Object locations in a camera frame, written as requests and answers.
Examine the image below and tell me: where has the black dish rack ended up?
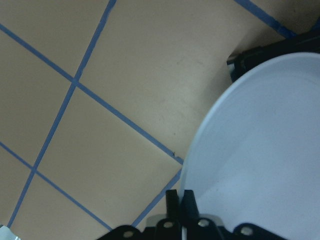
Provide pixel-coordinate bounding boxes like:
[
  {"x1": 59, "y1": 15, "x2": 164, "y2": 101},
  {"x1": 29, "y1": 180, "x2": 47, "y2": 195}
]
[{"x1": 226, "y1": 29, "x2": 320, "y2": 83}]

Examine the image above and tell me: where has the blue plate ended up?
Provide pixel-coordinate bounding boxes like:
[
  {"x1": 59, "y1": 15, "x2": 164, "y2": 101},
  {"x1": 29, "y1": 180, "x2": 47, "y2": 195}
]
[{"x1": 180, "y1": 52, "x2": 320, "y2": 240}]

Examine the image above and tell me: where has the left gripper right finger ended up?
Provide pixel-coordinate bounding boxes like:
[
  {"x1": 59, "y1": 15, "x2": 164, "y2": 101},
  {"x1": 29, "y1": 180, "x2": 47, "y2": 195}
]
[{"x1": 181, "y1": 190, "x2": 223, "y2": 240}]

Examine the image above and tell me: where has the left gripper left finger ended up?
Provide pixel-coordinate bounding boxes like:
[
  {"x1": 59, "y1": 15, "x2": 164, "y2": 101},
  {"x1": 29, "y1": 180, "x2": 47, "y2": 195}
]
[{"x1": 154, "y1": 189, "x2": 181, "y2": 240}]

